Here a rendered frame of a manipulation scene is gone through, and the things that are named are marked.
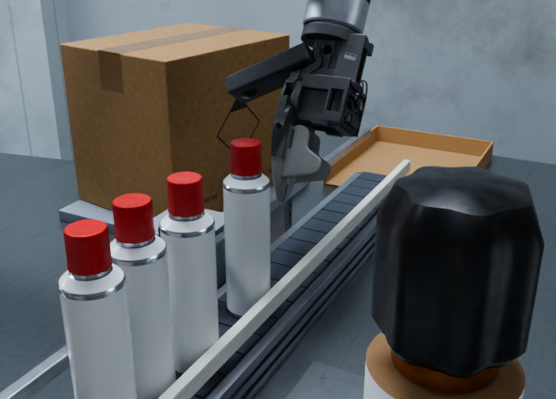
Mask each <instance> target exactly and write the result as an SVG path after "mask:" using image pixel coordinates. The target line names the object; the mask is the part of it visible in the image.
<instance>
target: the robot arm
mask: <svg viewBox="0 0 556 399"><path fill-rule="evenodd" d="M370 2H371V0H308V3H307V7H306V10H305V14H304V20H303V26H304V27H303V31H302V34H301V38H300V39H301V40H302V41H303V43H301V44H298V45H297V46H294V47H291V48H289V49H288V50H284V51H282V52H281V53H279V54H276V55H273V56H272V57H269V58H267V59H265V60H262V61H260V62H258V63H256V64H254V65H251V66H249V67H247V68H245V69H243V70H239V71H238V72H236V73H234V74H231V75H229V76H227V77H226V78H225V84H226V88H227V92H228V93H229V94H230V95H232V96H233V97H234V98H235V99H238V100H239V101H241V102H242V103H247V102H250V101H252V100H253V99H257V98H259V97H261V96H263V95H265V94H268V93H270V92H273V91H275V90H278V89H280V88H283V89H282V91H281V94H280V100H279V104H278V107H277V109H276V114H275V117H274V122H273V128H272V139H271V154H272V158H271V169H272V178H273V185H274V189H275V193H276V198H277V200H278V201H280V202H283V203H285V202H286V200H287V199H288V197H289V196H290V193H291V191H292V190H293V188H294V186H295V184H296V183H300V182H309V181H318V180H326V179H327V178H328V177H329V176H330V174H331V166H330V164H329V163H328V162H326V161H325V160H324V159H323V158H322V157H321V156H320V155H319V148H320V138H319V136H318V135H317V134H315V131H321V132H325V133H326V134H327V135H329V136H334V137H343V136H347V137H358V133H359V130H360V126H361V122H362V116H363V112H364V108H365V105H366V101H367V82H366V81H365V80H362V74H363V70H364V66H365V63H366V58H367V56H372V52H373V48H374V45H373V44H372V43H369V40H368V38H367V35H364V34H363V32H364V28H365V24H366V20H367V14H368V10H369V7H370ZM309 47H311V48H313V50H311V49H310V48H309ZM362 81H363V82H365V83H366V94H364V88H363V87H364V83H363V82H362ZM360 83H362V86H361V85H360ZM356 93H359V95H357V94H356Z"/></svg>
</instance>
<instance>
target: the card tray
mask: <svg viewBox="0 0 556 399"><path fill-rule="evenodd" d="M493 144H494V142H491V141H484V140H478V139H472V138H466V137H455V136H449V135H443V134H437V133H431V132H419V131H413V130H407V129H401V128H395V127H383V126H375V127H374V128H373V129H372V130H371V136H370V137H369V138H368V139H366V140H365V141H364V142H362V143H361V144H360V145H358V146H357V147H355V148H354V149H353V150H351V151H350V152H349V153H348V154H347V155H346V156H344V157H343V158H341V159H340V160H339V161H337V162H336V163H335V164H333V165H332V166H331V174H330V176H329V177H328V178H327V179H326V180H324V185H331V186H335V187H339V186H340V185H341V184H342V183H343V182H344V181H346V180H347V179H348V178H349V177H350V176H352V175H353V174H354V173H355V172H363V171H366V172H371V173H377V174H381V175H389V174H390V173H391V172H392V171H393V170H394V169H395V168H396V167H397V166H398V165H399V164H400V163H401V162H402V161H403V160H410V171H409V172H408V173H407V174H406V175H405V176H407V175H410V174H412V173H413V172H414V171H415V170H417V169H418V168H420V167H422V166H445V167H460V166H476V167H481V168H485V169H486V167H487V165H488V164H489V162H490V161H491V157H492V151H493Z"/></svg>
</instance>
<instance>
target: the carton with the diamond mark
mask: <svg viewBox="0 0 556 399"><path fill-rule="evenodd" d="M289 48H290V35H288V34H283V33H275V32H268V31H254V30H248V29H245V28H238V27H230V26H212V25H204V24H197V23H185V24H179V25H173V26H164V27H159V28H154V29H149V30H144V31H134V32H129V33H123V34H118V35H113V36H104V37H99V38H93V39H88V40H83V41H73V42H68V43H63V44H61V45H60V50H61V58H62V65H63V71H64V78H65V91H66V98H67V104H68V111H69V124H70V131H71V137H72V144H73V151H74V163H75V171H76V178H77V185H78V192H79V198H80V199H81V200H84V201H87V202H89V203H91V204H96V205H98V206H100V207H103V208H105V209H109V210H112V211H113V206H112V203H113V201H114V200H115V199H116V198H117V197H118V196H121V195H126V194H133V193H138V194H144V195H148V196H150V197H151V199H152V206H153V216H154V218H155V217H156V216H157V215H159V214H161V213H163V212H165V211H166V210H167V209H168V199H167V186H166V179H167V178H168V176H169V175H172V174H174V173H177V172H183V171H190V172H195V173H198V174H200V175H201V176H202V177H203V185H204V208H205V209H210V210H213V211H218V212H223V180H224V179H225V178H226V177H227V176H228V175H229V174H231V171H230V168H231V161H230V143H231V141H233V140H235V139H238V138H255V139H257V140H259V141H260V142H261V168H262V172H261V173H262V174H264V175H265V176H266V177H268V178H269V179H270V181H271V185H270V188H271V187H272V186H274V185H273V178H272V169H271V158H272V154H271V139H272V128H273V122H274V117H275V114H276V109H277V107H278V104H279V100H280V94H281V91H282V89H283V88H280V89H278V90H275V91H273V92H270V93H268V94H265V95H263V96H261V97H259V98H257V99H253V100H252V101H250V102H247V103H242V102H241V101H239V100H238V99H235V98H234V97H233V96H232V95H230V94H229V93H228V92H227V88H226V84H225V78H226V77H227V76H229V75H231V74H234V73H236V72H238V71H239V70H243V69H245V68H247V67H249V66H251V65H254V64H256V63H258V62H260V61H262V60H265V59H267V58H269V57H272V56H273V55H276V54H279V53H281V52H282V51H284V50H288V49H289Z"/></svg>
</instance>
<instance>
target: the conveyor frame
mask: <svg viewBox="0 0 556 399"><path fill-rule="evenodd" d="M361 173H362V172H355V173H354V174H353V175H352V176H350V177H349V178H348V179H347V180H346V181H344V182H343V183H342V184H341V185H340V186H339V187H338V188H337V189H336V190H335V191H333V192H332V193H331V194H330V195H329V196H327V197H326V198H325V199H324V200H322V201H321V202H320V203H319V204H318V205H316V206H315V207H314V208H313V209H312V210H310V211H309V212H308V213H307V214H306V215H305V216H304V217H303V218H302V219H301V220H299V221H298V222H297V223H296V224H294V225H293V226H292V227H291V228H290V229H288V230H287V231H286V232H285V233H284V234H282V235H281V236H280V237H279V238H278V239H276V240H275V241H274V242H273V244H271V252H272V251H273V250H275V249H276V248H277V247H278V246H279V245H280V244H282V243H283V242H284V241H285V240H286V239H287V238H288V237H289V236H290V235H291V234H292V233H294V232H295V231H296V230H297V229H298V228H300V227H301V226H302V225H303V224H304V223H305V222H306V221H308V220H309V219H310V218H311V217H312V216H313V215H315V214H316V213H317V212H318V211H319V210H320V209H322V208H323V207H324V206H325V205H326V204H327V203H328V202H329V201H330V200H331V199H332V198H334V197H335V196H336V195H337V194H338V193H340V192H341V191H342V190H343V189H344V188H345V187H346V186H348V185H349V184H350V183H351V182H352V181H353V180H355V179H356V178H357V177H358V176H359V175H360V174H361ZM375 238H376V216H375V217H374V218H373V219H372V220H371V221H370V222H369V223H368V224H367V226H366V227H365V228H364V229H363V230H362V231H361V232H360V233H359V234H358V235H357V236H356V237H355V238H354V239H353V240H352V241H351V242H350V243H349V244H348V245H347V246H346V247H345V248H344V250H343V251H342V252H341V253H340V254H339V255H338V256H337V257H336V258H335V259H334V260H333V262H332V263H331V264H330V265H329V266H328V267H327V268H326V269H325V270H324V271H323V272H322V274H321V275H320V276H319V277H318V278H317V279H316V280H315V281H314V282H313V283H312V284H311V285H310V287H309V288H308V289H307V290H306V291H305V292H304V293H303V294H302V295H301V296H300V298H299V299H298V300H297V301H296V302H295V303H294V304H293V305H292V306H291V307H290V308H289V309H288V310H287V311H286V312H285V313H284V314H283V315H282V316H281V317H280V318H279V319H278V320H277V321H276V323H275V324H274V325H273V326H272V327H271V328H270V329H269V330H268V331H267V332H266V334H265V335H264V336H263V337H262V338H261V339H260V340H259V341H258V342H257V343H256V344H255V345H254V347H253V348H252V349H251V350H250V351H249V352H248V353H247V354H246V355H245V356H244V357H243V358H242V360H241V361H240V362H239V363H238V364H237V365H236V366H235V367H234V368H233V369H232V371H231V372H230V373H229V374H228V375H227V376H226V377H225V378H224V379H223V380H222V381H221V382H220V383H219V384H218V385H217V386H216V387H215V388H214V389H213V390H212V391H211V392H210V393H209V395H208V396H207V397H206V398H205V399H253V398H254V397H255V395H256V394H257V393H258V392H259V391H260V390H261V389H262V388H263V386H264V385H265V384H266V383H267V381H268V380H269V379H270V378H271V376H272V375H273V374H274V373H275V371H276V370H277V369H278V368H279V366H280V365H281V364H282V363H283V362H284V361H285V360H286V359H287V357H288V356H289V355H290V354H291V352H292V351H293V350H294V349H295V347H296V346H297V345H298V344H299V343H300V341H301V340H302V339H303V338H304V336H305V335H306V334H307V333H308V332H309V331H310V330H311V329H312V327H313V326H314V325H315V324H316V322H317V321H318V320H319V319H320V317H321V316H322V315H323V314H324V312H325V311H326V310H327V309H328V308H329V306H331V304H332V303H333V302H334V301H335V300H336V298H337V297H338V296H339V295H340V293H341V292H342V291H343V290H344V288H345V287H346V286H347V285H348V283H349V282H350V281H351V280H352V279H353V278H354V277H355V276H356V274H357V273H358V272H359V271H360V270H361V268H362V267H363V266H364V265H365V263H366V262H367V261H368V260H369V258H370V257H371V256H372V254H373V253H374V252H375ZM226 291H227V288H226V283H225V284H224V285H223V286H222V287H220V288H219V289H218V298H219V297H220V296H222V295H223V294H224V293H225V292H226Z"/></svg>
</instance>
